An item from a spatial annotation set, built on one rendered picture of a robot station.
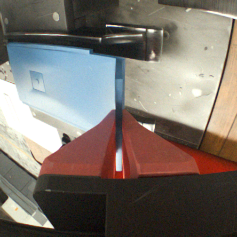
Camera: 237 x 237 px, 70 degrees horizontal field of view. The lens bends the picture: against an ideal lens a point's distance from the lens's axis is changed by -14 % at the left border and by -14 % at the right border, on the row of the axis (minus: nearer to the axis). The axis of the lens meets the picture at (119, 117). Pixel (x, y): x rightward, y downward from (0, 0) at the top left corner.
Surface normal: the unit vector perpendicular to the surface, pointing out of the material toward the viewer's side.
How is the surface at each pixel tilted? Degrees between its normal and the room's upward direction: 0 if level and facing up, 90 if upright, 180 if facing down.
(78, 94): 5
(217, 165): 90
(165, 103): 0
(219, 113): 0
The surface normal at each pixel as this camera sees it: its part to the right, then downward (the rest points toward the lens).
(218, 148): -0.48, 0.59
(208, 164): -0.04, -0.76
